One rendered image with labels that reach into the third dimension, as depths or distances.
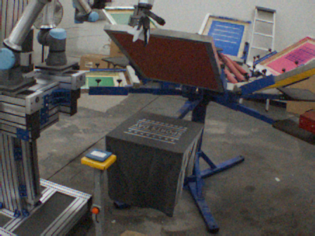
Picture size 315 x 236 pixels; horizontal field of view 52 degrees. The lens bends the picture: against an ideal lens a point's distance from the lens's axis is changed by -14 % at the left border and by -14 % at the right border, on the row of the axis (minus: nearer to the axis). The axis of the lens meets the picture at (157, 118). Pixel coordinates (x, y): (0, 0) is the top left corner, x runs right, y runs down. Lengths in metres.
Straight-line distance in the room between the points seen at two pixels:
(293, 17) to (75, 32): 4.39
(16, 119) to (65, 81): 0.50
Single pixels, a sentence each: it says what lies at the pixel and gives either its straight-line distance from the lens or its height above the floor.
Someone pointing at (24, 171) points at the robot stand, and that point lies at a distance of 2.39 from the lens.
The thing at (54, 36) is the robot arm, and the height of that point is 1.45.
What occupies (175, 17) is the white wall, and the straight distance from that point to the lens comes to 6.59.
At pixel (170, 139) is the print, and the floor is 0.95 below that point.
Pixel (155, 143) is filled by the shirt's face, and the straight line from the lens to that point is 1.96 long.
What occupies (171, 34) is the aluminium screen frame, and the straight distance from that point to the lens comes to 1.80.
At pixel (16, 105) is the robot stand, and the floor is 1.15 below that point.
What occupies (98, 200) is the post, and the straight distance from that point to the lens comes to 1.87.
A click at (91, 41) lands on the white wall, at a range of 7.34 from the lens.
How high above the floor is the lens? 1.75
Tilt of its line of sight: 20 degrees down
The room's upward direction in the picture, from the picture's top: 5 degrees clockwise
